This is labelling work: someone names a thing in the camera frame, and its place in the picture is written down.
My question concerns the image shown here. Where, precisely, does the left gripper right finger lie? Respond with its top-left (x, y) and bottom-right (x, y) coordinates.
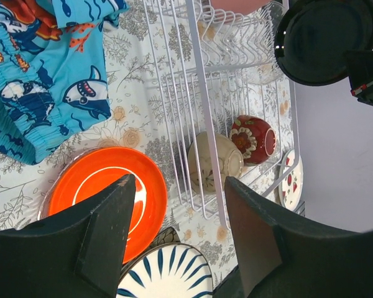
top-left (224, 177), bottom-right (373, 297)

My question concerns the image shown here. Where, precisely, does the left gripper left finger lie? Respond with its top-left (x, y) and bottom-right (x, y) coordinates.
top-left (0, 176), bottom-right (135, 297)

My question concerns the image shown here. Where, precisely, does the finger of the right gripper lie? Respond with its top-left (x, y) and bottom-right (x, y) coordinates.
top-left (344, 50), bottom-right (373, 93)

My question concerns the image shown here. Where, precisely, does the black round plate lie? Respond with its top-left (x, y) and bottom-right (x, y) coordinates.
top-left (274, 0), bottom-right (373, 86)

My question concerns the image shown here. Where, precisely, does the orange round plate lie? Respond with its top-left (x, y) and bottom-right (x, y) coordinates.
top-left (39, 147), bottom-right (168, 263)

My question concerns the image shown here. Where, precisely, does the blue striped white plate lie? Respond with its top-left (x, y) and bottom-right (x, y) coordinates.
top-left (116, 243), bottom-right (213, 297)

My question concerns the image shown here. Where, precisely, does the red bowl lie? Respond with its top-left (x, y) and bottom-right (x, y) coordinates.
top-left (229, 115), bottom-right (277, 166)

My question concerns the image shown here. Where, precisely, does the clear plastic bowl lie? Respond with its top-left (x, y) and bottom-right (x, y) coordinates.
top-left (231, 1), bottom-right (286, 85)

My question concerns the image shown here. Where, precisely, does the watermelon pattern plate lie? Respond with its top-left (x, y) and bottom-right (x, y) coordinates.
top-left (278, 150), bottom-right (303, 211)

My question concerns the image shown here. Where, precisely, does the beige ceramic bowl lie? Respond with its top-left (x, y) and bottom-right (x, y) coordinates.
top-left (186, 130), bottom-right (245, 195)

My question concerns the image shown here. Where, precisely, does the pink plastic cup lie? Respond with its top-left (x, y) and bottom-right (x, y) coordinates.
top-left (210, 0), bottom-right (270, 16)

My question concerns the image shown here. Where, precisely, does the blue patterned cloth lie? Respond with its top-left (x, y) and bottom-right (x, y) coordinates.
top-left (0, 0), bottom-right (128, 165)

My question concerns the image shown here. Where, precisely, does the white wire dish rack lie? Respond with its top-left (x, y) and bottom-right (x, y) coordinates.
top-left (142, 1), bottom-right (300, 227)

